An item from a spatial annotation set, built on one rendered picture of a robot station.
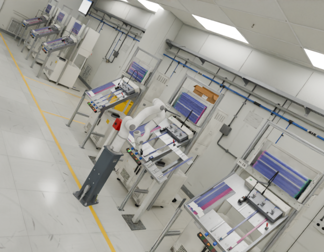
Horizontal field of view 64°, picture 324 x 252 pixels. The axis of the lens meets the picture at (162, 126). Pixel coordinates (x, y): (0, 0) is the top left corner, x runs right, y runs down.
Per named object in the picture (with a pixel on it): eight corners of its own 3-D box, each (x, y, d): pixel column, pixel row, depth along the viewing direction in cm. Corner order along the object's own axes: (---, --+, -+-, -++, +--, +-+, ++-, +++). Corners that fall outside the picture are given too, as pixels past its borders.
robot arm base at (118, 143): (114, 155, 284) (122, 141, 281) (103, 145, 292) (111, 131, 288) (124, 154, 301) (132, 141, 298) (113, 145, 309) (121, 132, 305)
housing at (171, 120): (188, 143, 349) (188, 135, 340) (168, 125, 382) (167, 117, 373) (193, 140, 352) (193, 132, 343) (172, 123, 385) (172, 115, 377)
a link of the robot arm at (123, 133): (118, 137, 285) (129, 119, 281) (115, 130, 300) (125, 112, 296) (127, 140, 291) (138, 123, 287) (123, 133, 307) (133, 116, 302)
